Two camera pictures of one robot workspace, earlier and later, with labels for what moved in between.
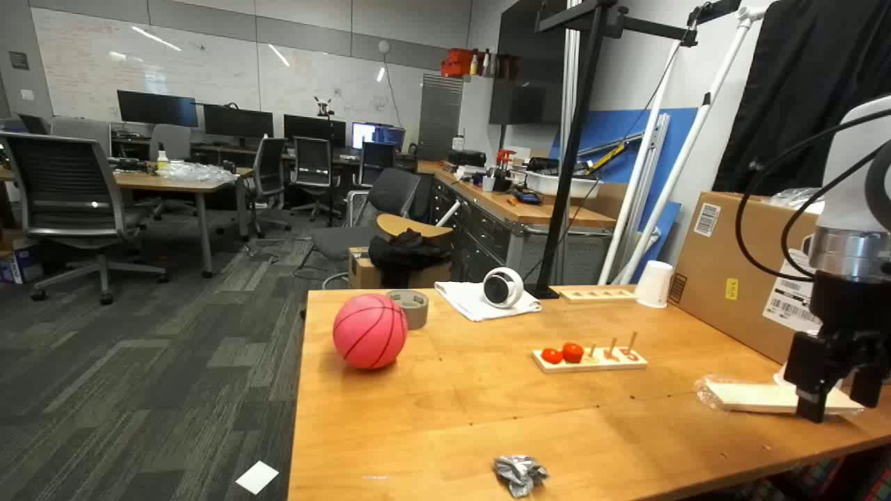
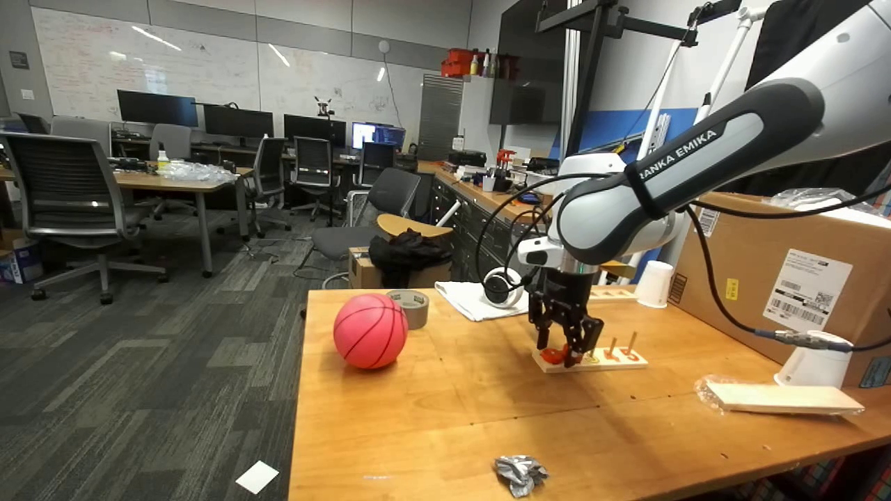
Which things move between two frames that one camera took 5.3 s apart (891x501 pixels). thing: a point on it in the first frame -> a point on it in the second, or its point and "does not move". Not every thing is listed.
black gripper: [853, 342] -> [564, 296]
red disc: [553, 355] does not move
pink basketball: [372, 331] does not move
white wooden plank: [770, 392] does not move
